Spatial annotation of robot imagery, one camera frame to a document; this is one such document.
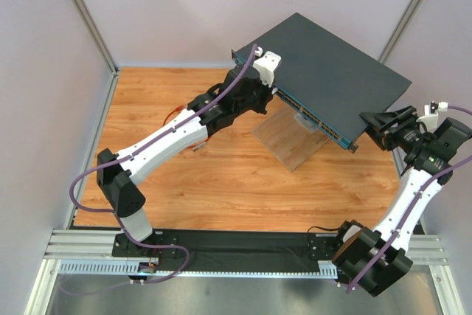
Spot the dark blue network switch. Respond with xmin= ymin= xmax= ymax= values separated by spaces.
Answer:
xmin=232 ymin=13 xmax=411 ymax=153

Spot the silver transceiver module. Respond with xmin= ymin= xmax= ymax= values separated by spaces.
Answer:
xmin=192 ymin=141 xmax=207 ymax=151

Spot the red ethernet cable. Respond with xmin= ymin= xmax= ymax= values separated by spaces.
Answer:
xmin=163 ymin=106 xmax=211 ymax=150

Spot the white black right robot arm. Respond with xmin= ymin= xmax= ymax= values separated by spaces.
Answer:
xmin=332 ymin=101 xmax=471 ymax=297

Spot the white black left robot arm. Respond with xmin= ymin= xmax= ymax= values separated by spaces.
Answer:
xmin=97 ymin=66 xmax=274 ymax=244

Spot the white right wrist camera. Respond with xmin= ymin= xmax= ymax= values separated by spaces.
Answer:
xmin=417 ymin=101 xmax=448 ymax=132

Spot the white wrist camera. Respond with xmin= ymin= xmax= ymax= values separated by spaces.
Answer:
xmin=252 ymin=46 xmax=282 ymax=88
xmin=417 ymin=101 xmax=448 ymax=132

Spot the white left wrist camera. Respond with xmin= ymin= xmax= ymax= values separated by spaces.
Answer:
xmin=252 ymin=46 xmax=282 ymax=88

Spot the wooden switch stand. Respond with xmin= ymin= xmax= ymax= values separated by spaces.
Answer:
xmin=251 ymin=105 xmax=330 ymax=172

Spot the right aluminium frame post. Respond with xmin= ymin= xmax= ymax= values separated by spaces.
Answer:
xmin=378 ymin=0 xmax=423 ymax=64

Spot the aluminium frame post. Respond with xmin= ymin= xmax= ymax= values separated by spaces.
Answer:
xmin=378 ymin=0 xmax=423 ymax=64
xmin=49 ymin=0 xmax=121 ymax=72

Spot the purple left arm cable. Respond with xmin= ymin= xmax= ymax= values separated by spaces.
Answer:
xmin=58 ymin=44 xmax=263 ymax=297

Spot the left aluminium frame post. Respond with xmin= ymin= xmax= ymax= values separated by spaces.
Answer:
xmin=49 ymin=0 xmax=121 ymax=72

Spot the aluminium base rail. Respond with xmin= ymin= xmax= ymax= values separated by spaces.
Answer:
xmin=44 ymin=229 xmax=449 ymax=279

